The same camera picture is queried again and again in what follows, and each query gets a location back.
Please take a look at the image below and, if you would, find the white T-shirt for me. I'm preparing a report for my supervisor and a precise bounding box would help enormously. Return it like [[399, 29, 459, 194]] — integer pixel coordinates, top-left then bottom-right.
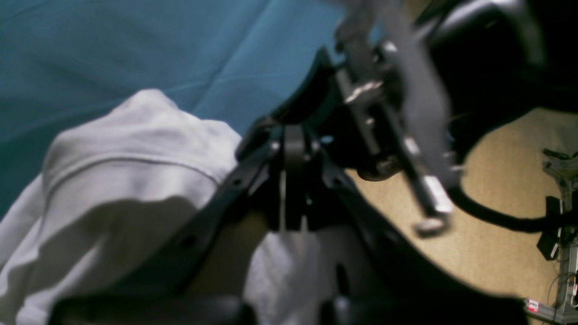
[[0, 88, 375, 325]]

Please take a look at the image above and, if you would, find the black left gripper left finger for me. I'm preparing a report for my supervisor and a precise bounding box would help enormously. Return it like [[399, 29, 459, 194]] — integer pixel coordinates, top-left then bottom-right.
[[49, 125, 289, 325]]

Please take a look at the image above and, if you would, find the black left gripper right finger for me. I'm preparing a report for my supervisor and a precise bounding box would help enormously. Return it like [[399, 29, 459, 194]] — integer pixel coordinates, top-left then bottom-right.
[[289, 125, 528, 325]]

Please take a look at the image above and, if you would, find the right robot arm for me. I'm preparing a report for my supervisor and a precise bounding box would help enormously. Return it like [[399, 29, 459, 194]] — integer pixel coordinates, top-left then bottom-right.
[[275, 0, 577, 235]]

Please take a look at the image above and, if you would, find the teal table cloth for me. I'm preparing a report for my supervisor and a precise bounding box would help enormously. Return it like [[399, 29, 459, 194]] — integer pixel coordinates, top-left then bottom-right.
[[0, 0, 345, 214]]

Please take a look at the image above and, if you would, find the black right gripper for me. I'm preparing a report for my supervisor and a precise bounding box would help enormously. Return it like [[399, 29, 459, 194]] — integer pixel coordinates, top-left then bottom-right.
[[271, 27, 455, 235]]

